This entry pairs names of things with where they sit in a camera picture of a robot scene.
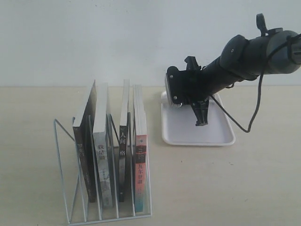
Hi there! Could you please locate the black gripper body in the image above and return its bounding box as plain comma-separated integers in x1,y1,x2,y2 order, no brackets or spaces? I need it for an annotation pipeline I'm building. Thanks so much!
180,60,235,104

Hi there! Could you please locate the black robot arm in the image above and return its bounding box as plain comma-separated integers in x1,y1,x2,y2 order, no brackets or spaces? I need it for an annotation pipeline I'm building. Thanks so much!
166,28,301,126

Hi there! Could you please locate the black spine thin book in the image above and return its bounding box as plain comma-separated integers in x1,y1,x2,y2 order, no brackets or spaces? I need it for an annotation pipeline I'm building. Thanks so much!
119,79,130,202

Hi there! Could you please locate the pink teal lake book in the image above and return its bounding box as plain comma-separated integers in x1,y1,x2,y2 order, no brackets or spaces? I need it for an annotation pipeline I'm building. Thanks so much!
133,84,147,213

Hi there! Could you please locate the grey white spine book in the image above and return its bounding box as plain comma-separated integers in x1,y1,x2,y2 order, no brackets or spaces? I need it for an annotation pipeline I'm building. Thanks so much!
93,83,113,209

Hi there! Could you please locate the dark brown cover book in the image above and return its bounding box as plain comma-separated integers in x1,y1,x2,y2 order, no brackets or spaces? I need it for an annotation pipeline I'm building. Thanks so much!
72,80,97,202

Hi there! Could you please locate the white plastic tray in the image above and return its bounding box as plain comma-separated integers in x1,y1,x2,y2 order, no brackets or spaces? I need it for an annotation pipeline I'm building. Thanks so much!
161,91,236,146

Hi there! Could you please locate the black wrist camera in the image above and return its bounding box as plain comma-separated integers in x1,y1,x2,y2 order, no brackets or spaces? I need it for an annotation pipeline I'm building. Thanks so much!
165,66,188,107

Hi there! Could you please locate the black cable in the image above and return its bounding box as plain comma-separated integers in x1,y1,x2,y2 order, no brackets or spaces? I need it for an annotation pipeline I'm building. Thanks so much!
211,32,301,134

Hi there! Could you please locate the white wire book rack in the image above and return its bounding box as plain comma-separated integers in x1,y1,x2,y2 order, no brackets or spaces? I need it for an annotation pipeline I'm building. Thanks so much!
53,119,152,226

